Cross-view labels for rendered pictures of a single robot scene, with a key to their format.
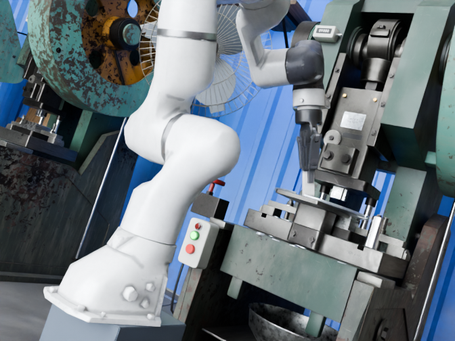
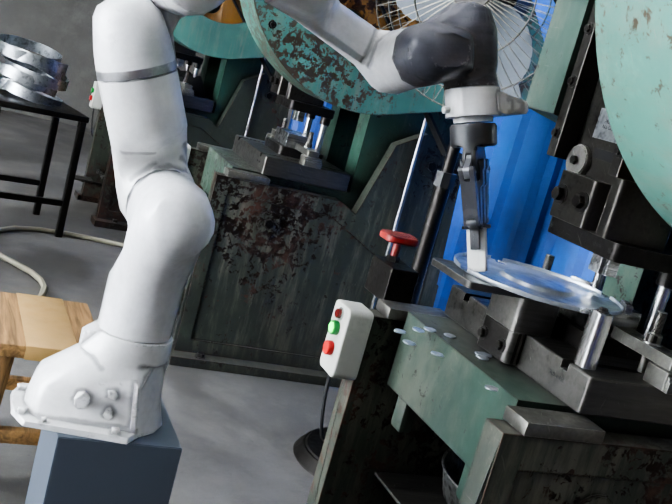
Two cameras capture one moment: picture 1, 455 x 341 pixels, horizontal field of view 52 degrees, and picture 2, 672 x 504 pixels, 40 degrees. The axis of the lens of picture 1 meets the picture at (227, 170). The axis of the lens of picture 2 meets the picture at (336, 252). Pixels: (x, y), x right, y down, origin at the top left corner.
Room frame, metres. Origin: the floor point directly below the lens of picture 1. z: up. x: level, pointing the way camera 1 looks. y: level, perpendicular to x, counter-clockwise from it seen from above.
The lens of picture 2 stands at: (-0.11, -0.80, 1.05)
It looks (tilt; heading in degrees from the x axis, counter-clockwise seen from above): 11 degrees down; 31
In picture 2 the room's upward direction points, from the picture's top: 15 degrees clockwise
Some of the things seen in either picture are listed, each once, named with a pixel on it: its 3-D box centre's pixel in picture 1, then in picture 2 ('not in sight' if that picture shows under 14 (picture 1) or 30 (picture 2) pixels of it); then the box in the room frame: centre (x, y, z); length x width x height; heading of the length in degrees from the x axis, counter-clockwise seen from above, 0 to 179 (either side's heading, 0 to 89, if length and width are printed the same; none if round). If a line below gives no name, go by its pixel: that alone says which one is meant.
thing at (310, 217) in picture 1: (307, 222); (502, 315); (1.36, -0.27, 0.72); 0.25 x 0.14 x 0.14; 145
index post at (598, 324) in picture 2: (374, 231); (594, 337); (1.30, -0.44, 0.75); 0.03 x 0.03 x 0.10; 55
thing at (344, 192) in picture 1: (339, 193); (603, 262); (1.49, -0.37, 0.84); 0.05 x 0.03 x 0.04; 55
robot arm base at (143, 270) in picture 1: (120, 269); (97, 370); (0.87, 0.13, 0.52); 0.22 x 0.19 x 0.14; 144
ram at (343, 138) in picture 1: (354, 132); (625, 147); (1.47, -0.35, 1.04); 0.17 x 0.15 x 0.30; 145
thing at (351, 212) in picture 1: (320, 203); (537, 282); (1.40, -0.30, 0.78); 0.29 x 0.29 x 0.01
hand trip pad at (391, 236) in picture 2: (210, 189); (395, 252); (1.50, 0.03, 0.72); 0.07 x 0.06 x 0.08; 145
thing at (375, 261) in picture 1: (324, 243); (577, 352); (1.50, -0.37, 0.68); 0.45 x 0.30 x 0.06; 55
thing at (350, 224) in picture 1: (332, 218); (590, 307); (1.50, -0.37, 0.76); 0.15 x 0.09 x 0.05; 55
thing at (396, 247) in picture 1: (384, 235); (655, 344); (1.40, -0.51, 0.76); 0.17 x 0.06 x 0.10; 55
